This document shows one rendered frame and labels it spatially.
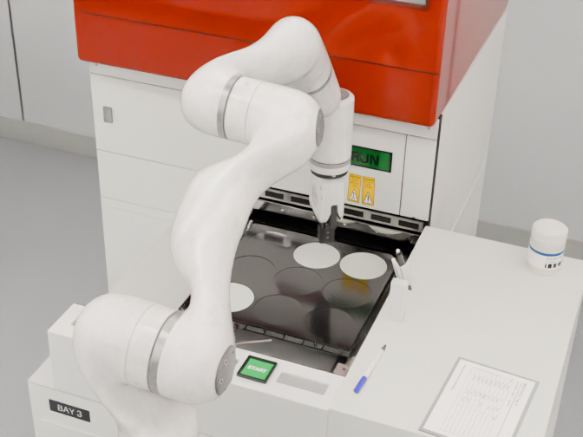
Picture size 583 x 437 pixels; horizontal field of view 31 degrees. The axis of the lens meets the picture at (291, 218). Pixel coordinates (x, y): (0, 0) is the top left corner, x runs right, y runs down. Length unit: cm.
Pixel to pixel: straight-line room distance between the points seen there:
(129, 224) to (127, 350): 118
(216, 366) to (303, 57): 52
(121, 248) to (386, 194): 74
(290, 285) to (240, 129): 67
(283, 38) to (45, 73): 293
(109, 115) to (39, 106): 214
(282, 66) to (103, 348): 52
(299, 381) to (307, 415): 7
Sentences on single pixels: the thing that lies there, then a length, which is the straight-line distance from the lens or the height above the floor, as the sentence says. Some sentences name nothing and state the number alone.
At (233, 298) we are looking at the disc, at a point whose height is 90.
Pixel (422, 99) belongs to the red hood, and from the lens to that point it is 208.
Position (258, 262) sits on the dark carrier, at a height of 90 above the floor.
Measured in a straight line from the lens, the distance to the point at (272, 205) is 236.
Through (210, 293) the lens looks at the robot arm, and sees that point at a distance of 144.
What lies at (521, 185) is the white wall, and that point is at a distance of 388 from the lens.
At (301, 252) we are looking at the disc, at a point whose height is 90.
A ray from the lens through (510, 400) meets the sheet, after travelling 184.
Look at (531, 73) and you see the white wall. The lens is 369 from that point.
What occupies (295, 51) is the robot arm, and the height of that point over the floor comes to 153.
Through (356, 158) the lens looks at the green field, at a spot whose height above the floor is 109.
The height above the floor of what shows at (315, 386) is 96.
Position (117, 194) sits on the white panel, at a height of 86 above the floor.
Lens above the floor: 217
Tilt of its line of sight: 32 degrees down
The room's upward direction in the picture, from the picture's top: 2 degrees clockwise
